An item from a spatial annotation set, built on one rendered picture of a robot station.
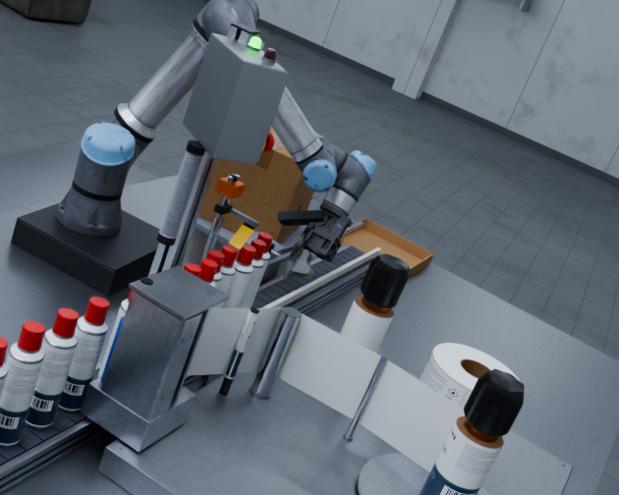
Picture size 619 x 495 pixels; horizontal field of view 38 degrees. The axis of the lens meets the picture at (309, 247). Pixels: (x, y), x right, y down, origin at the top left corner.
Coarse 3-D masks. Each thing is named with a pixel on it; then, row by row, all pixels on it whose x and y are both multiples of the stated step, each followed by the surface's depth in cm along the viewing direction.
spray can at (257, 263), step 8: (256, 240) 191; (256, 248) 190; (264, 248) 191; (256, 256) 191; (256, 264) 191; (256, 272) 191; (256, 280) 193; (248, 288) 192; (248, 296) 194; (248, 304) 196
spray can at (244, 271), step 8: (248, 248) 186; (240, 256) 186; (248, 256) 185; (240, 264) 186; (248, 264) 186; (240, 272) 186; (248, 272) 186; (240, 280) 186; (248, 280) 188; (232, 288) 187; (240, 288) 187; (232, 296) 188; (240, 296) 188; (224, 304) 189; (232, 304) 189; (240, 304) 190
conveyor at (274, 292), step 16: (336, 256) 257; (352, 256) 261; (320, 272) 242; (272, 288) 222; (288, 288) 226; (320, 288) 233; (256, 304) 211; (288, 304) 217; (64, 416) 149; (80, 416) 150; (32, 432) 142; (48, 432) 144; (0, 448) 137; (16, 448) 138; (0, 464) 134
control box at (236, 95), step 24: (216, 48) 168; (240, 48) 166; (216, 72) 167; (240, 72) 159; (264, 72) 161; (192, 96) 175; (216, 96) 166; (240, 96) 161; (264, 96) 163; (192, 120) 173; (216, 120) 164; (240, 120) 163; (264, 120) 166; (216, 144) 164; (240, 144) 166; (264, 144) 169
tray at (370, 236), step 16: (352, 224) 290; (368, 224) 300; (352, 240) 287; (368, 240) 293; (384, 240) 298; (400, 240) 296; (400, 256) 289; (416, 256) 295; (432, 256) 293; (416, 272) 282
